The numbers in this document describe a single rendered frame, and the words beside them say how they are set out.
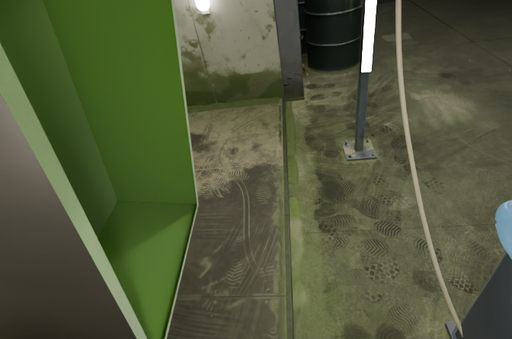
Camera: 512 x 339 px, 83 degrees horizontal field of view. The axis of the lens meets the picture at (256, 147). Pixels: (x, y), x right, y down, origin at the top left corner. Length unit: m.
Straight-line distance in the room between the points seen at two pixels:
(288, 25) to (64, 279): 2.25
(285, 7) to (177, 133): 1.65
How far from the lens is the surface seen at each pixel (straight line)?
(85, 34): 1.00
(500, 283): 1.13
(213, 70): 2.69
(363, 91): 1.87
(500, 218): 0.79
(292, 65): 2.62
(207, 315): 1.51
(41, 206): 0.45
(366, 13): 1.68
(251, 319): 1.45
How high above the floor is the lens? 1.37
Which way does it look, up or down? 37 degrees down
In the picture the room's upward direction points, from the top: 12 degrees counter-clockwise
